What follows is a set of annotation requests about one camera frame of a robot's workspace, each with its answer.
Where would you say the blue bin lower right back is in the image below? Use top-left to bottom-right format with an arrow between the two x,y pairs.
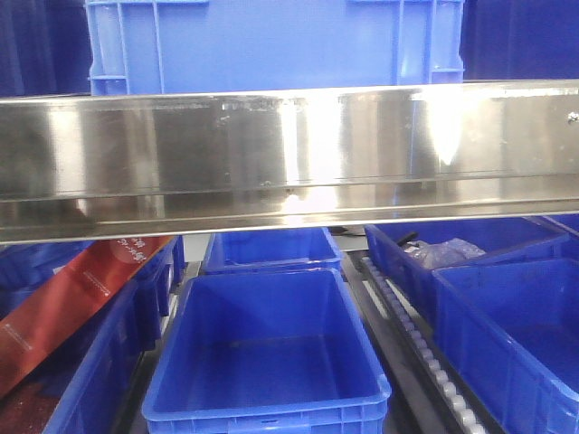
365,217 -> 572,326

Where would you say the blue bin lower left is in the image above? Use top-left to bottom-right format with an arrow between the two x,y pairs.
1,237 -> 185,433

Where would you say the steel front shelf beam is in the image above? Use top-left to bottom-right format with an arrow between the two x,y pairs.
1,80 -> 578,244

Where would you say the clear plastic bag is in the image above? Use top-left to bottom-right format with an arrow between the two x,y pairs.
403,238 -> 486,269

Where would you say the red cardboard box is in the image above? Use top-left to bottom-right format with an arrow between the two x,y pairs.
1,236 -> 172,396

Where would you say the large blue bin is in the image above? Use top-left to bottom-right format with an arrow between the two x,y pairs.
85,1 -> 464,95

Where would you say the blue bin lower back centre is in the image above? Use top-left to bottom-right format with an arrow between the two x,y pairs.
202,227 -> 342,275

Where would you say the lower roller track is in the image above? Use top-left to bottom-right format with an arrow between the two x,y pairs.
345,252 -> 495,433

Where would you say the blue bin lower right front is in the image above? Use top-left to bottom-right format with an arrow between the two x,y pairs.
433,259 -> 578,433

